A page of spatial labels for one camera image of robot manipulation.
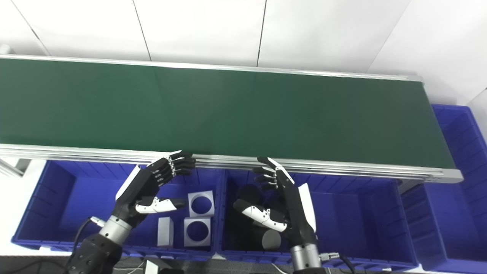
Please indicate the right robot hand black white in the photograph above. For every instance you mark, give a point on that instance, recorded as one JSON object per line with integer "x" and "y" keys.
{"x": 296, "y": 213}

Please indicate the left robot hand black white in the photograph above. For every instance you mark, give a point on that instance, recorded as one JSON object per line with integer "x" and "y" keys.
{"x": 142, "y": 182}

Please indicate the white square part round hole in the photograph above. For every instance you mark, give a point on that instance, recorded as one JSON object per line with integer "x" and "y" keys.
{"x": 192, "y": 196}
{"x": 189, "y": 241}

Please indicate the black cylinder part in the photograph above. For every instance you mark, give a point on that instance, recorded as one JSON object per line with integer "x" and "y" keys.
{"x": 268, "y": 239}

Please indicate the white square part on edge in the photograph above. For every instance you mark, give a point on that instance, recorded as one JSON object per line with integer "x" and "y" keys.
{"x": 165, "y": 232}

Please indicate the blue bin with black cylinders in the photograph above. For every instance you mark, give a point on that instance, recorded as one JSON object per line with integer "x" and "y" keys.
{"x": 354, "y": 220}

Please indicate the blue bin with white parts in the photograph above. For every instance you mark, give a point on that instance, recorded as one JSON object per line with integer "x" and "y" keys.
{"x": 76, "y": 205}

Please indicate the aluminium conveyor support leg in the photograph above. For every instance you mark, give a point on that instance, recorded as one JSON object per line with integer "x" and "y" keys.
{"x": 11, "y": 167}

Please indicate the empty blue bin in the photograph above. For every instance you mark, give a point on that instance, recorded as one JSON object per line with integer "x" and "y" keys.
{"x": 456, "y": 213}

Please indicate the small white box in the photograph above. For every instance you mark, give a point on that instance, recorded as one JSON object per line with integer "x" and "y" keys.
{"x": 151, "y": 268}

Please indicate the green conveyor belt aluminium frame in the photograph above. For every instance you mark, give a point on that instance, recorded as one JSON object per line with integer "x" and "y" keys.
{"x": 228, "y": 114}

